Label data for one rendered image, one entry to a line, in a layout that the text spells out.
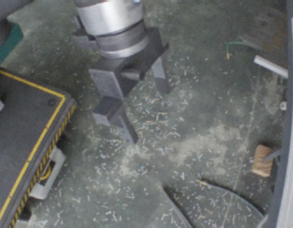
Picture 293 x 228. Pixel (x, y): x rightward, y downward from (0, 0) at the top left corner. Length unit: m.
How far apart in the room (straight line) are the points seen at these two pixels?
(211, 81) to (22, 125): 1.15
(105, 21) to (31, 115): 0.78
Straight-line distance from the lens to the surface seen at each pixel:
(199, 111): 1.33
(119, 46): 0.30
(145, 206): 1.13
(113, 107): 0.31
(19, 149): 0.96
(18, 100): 1.07
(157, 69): 0.43
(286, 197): 0.32
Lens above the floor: 1.12
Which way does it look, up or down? 62 degrees down
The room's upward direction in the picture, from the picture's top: 5 degrees clockwise
